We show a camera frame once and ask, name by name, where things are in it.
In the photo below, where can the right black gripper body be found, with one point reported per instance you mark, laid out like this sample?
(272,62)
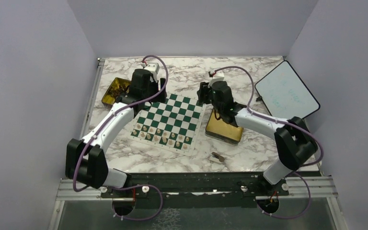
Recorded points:
(206,97)

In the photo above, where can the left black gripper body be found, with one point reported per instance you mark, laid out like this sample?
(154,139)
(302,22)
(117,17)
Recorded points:
(153,90)

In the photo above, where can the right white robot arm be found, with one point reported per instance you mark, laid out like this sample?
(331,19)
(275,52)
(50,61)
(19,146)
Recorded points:
(293,141)

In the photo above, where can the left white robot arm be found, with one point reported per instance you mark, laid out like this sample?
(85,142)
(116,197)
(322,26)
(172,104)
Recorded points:
(85,158)

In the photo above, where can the gold tin with dark pieces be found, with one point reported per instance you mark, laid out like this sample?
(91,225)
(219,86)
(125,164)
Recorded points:
(118,86)

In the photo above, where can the light wooden chess pieces row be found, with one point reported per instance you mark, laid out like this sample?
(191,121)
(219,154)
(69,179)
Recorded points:
(164,136)

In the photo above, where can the empty gold tin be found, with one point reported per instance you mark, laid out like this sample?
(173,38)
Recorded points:
(224,132)

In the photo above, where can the green and white chessboard mat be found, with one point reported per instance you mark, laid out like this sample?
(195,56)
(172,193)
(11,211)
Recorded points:
(177,110)

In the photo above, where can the small wooden piece on table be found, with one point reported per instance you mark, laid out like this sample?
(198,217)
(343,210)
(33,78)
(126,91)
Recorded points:
(215,157)

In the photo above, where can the white tablet whiteboard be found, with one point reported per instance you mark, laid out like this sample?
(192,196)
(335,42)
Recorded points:
(284,93)

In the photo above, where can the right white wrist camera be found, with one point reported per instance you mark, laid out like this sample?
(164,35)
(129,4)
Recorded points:
(215,77)

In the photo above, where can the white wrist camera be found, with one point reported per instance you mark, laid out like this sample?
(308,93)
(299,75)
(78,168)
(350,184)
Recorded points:
(215,77)
(153,68)

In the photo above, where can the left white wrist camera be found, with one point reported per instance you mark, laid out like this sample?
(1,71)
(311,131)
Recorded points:
(153,68)

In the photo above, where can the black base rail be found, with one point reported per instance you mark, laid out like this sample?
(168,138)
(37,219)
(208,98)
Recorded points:
(185,190)

